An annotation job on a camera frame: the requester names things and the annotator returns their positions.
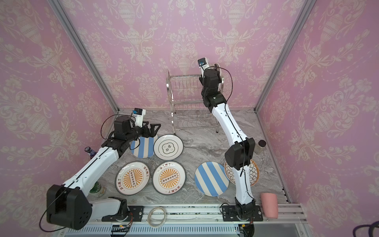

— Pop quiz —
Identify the blue striped plate front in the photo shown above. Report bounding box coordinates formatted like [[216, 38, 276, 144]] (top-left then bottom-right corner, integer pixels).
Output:
[[194, 162, 230, 197]]

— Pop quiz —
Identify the beige bottle black cap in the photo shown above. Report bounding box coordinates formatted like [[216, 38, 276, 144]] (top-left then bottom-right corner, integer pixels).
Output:
[[254, 140, 266, 155]]

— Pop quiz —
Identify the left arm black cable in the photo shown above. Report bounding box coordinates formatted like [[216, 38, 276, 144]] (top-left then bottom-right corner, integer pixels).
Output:
[[100, 114, 135, 141]]

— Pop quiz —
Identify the orange sunburst plate left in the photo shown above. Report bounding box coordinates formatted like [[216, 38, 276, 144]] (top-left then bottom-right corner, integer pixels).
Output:
[[115, 162, 151, 196]]

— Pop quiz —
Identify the floral mandala patterned plate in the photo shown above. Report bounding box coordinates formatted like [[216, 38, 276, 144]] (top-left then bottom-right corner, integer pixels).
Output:
[[224, 160, 260, 186]]

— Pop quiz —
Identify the white plate green quatrefoil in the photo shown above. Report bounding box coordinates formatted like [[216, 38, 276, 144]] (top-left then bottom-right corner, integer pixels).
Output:
[[154, 134, 184, 161]]

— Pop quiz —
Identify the pink cup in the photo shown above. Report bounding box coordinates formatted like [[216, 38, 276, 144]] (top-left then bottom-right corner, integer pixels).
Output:
[[260, 193, 279, 219]]

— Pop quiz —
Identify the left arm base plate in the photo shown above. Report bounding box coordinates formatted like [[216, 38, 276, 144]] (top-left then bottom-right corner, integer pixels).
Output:
[[101, 205, 144, 222]]

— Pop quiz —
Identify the silver wire dish rack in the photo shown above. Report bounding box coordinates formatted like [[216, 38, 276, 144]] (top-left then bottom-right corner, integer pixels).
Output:
[[166, 72, 220, 134]]

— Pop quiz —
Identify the orange sunburst plate right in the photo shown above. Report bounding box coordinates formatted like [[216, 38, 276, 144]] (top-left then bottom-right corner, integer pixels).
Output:
[[152, 161, 187, 195]]

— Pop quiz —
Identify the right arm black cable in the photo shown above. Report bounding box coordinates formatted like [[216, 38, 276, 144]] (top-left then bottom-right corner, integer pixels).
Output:
[[207, 66, 235, 103]]

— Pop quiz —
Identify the orange sunburst plate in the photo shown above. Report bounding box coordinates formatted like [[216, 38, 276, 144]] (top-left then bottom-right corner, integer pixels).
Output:
[[115, 162, 151, 196], [152, 161, 187, 195]]

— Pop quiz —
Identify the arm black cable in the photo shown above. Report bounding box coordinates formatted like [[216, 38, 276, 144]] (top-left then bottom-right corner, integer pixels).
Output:
[[207, 66, 235, 103], [100, 114, 135, 141]]

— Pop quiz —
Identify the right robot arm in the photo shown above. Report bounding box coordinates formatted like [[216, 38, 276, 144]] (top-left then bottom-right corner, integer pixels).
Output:
[[199, 66, 258, 220]]

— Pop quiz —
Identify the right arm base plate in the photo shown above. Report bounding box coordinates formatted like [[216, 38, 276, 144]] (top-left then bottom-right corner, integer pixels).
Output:
[[219, 203, 264, 222]]

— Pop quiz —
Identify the blue striped plate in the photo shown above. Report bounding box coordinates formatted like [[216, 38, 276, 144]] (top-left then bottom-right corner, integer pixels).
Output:
[[130, 135, 158, 159], [194, 162, 230, 197]]

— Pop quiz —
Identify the blue striped plate far left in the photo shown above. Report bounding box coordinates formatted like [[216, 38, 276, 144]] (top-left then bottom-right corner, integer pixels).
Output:
[[130, 135, 158, 159]]

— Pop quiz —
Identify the purple bottle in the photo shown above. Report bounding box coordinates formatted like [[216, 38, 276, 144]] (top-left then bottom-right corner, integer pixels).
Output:
[[84, 146, 97, 159]]

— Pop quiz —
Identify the clear tape roll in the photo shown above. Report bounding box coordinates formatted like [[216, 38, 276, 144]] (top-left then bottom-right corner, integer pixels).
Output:
[[147, 206, 167, 229]]

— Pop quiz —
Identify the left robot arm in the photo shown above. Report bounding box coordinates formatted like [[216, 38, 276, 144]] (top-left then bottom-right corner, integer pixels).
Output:
[[42, 114, 161, 230]]

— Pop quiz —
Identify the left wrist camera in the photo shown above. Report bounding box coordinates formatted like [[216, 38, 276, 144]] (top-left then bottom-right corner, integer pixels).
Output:
[[133, 108, 146, 127]]

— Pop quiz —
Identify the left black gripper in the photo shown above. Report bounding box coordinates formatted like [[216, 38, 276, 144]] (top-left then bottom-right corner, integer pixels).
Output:
[[124, 120, 160, 143]]

